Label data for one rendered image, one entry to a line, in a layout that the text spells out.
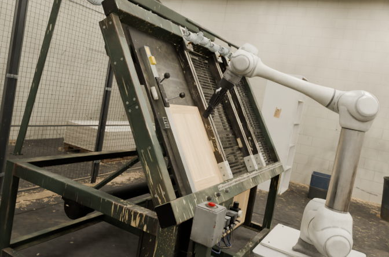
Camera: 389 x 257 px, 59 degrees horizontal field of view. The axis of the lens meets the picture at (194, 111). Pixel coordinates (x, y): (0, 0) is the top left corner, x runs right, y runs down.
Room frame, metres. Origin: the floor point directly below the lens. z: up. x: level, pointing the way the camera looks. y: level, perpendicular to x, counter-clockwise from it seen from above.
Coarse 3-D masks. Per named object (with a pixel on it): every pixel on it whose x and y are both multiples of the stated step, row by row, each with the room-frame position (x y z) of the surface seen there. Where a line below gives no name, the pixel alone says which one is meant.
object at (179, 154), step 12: (144, 48) 2.16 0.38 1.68; (144, 60) 2.16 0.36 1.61; (156, 72) 2.16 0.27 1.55; (156, 84) 2.10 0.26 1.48; (168, 108) 2.10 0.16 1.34; (168, 120) 2.04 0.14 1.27; (168, 132) 2.03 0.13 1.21; (180, 144) 2.03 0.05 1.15; (180, 156) 1.98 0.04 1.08; (180, 168) 1.97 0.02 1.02; (192, 180) 1.98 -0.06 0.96; (192, 192) 1.93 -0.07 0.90
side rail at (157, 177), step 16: (112, 16) 1.97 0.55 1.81; (112, 32) 1.97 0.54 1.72; (112, 48) 1.96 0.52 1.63; (128, 48) 1.97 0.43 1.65; (112, 64) 1.95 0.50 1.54; (128, 64) 1.90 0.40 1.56; (128, 80) 1.89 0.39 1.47; (128, 96) 1.88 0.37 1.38; (128, 112) 1.87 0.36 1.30; (144, 112) 1.83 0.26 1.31; (144, 128) 1.81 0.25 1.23; (144, 144) 1.81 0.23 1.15; (144, 160) 1.80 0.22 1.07; (160, 160) 1.77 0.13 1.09; (160, 176) 1.74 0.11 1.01; (160, 192) 1.74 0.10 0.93
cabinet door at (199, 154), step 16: (176, 112) 2.20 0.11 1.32; (192, 112) 2.40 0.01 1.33; (176, 128) 2.11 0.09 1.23; (192, 128) 2.30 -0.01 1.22; (192, 144) 2.21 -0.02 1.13; (208, 144) 2.41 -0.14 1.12; (192, 160) 2.12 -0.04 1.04; (208, 160) 2.31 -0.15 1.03; (192, 176) 2.04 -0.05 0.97; (208, 176) 2.22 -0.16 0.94
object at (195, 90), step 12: (180, 48) 2.62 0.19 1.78; (192, 48) 2.64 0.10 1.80; (180, 60) 2.61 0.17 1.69; (192, 72) 2.55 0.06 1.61; (192, 84) 2.54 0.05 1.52; (192, 96) 2.53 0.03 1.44; (204, 108) 2.48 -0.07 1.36; (204, 120) 2.47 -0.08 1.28; (216, 132) 2.48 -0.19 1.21; (216, 144) 2.41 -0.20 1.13; (216, 156) 2.40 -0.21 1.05; (228, 168) 2.39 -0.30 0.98
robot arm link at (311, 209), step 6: (312, 204) 1.72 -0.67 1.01; (318, 204) 1.69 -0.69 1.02; (324, 204) 1.69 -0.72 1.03; (306, 210) 1.73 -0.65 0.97; (312, 210) 1.70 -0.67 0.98; (306, 216) 1.71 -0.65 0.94; (312, 216) 1.66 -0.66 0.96; (306, 222) 1.69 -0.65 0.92; (300, 228) 1.76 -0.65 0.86; (306, 228) 1.67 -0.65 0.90; (300, 234) 1.75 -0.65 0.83; (306, 234) 1.68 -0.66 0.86; (306, 240) 1.70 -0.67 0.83
